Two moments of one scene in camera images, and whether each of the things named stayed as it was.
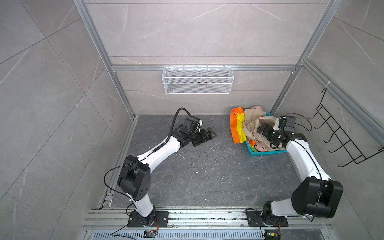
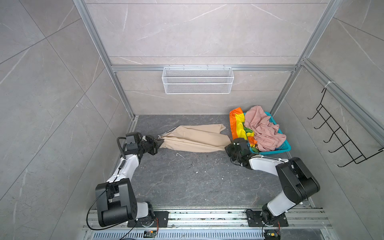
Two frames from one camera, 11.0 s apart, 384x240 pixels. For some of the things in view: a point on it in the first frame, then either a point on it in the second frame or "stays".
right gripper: [266, 133] → [228, 149]
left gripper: [205, 137] → [154, 144]
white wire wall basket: [197, 80] stays
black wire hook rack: [347, 144] stays
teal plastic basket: [255, 154] stays
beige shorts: [252, 119] → [201, 138]
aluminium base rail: [113, 224] stays
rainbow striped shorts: [237, 118] stays
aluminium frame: [352, 109] stays
